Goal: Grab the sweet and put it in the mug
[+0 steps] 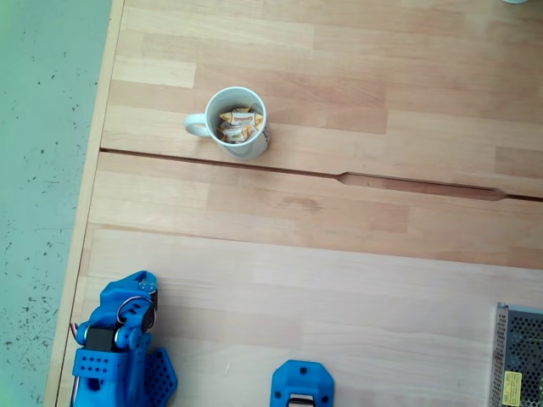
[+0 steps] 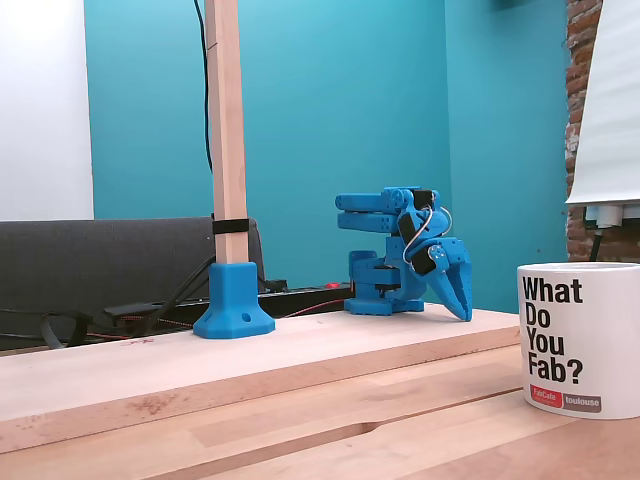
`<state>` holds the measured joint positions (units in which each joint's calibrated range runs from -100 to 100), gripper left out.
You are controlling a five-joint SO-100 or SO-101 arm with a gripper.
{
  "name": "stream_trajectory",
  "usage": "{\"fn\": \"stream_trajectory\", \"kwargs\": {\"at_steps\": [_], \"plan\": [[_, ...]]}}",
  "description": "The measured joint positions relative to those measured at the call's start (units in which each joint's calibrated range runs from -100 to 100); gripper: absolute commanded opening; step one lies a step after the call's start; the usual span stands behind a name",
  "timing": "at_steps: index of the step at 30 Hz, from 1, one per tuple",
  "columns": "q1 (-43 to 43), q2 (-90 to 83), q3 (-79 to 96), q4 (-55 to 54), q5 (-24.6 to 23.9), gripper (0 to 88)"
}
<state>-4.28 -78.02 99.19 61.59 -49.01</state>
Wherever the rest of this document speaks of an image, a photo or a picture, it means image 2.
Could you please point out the wooden post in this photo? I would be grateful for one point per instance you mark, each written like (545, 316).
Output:
(227, 125)

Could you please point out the black flat device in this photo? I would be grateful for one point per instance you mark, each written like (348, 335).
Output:
(125, 310)

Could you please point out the blue post base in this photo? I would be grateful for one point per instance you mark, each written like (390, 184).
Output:
(232, 310)

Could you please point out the light wooden base board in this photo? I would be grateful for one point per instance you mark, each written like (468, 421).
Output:
(150, 370)

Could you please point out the white mug with black text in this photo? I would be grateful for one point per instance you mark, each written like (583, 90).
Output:
(590, 320)

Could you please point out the dark grey sofa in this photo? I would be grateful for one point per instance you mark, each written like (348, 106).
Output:
(100, 260)

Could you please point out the black power strip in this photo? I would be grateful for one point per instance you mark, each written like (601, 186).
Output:
(300, 295)

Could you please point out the white tube holder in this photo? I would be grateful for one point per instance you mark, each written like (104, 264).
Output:
(607, 214)

